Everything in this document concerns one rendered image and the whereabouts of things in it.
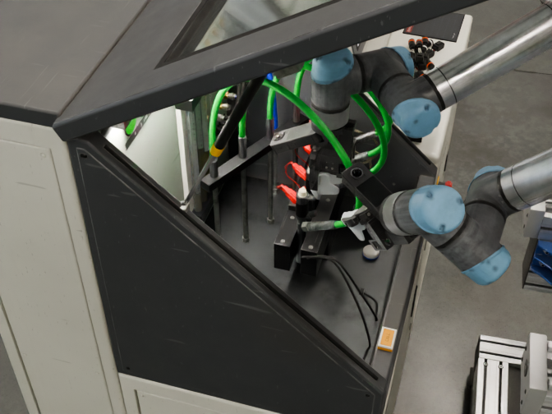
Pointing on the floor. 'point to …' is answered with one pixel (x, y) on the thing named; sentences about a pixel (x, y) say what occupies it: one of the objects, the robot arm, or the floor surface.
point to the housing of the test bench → (52, 206)
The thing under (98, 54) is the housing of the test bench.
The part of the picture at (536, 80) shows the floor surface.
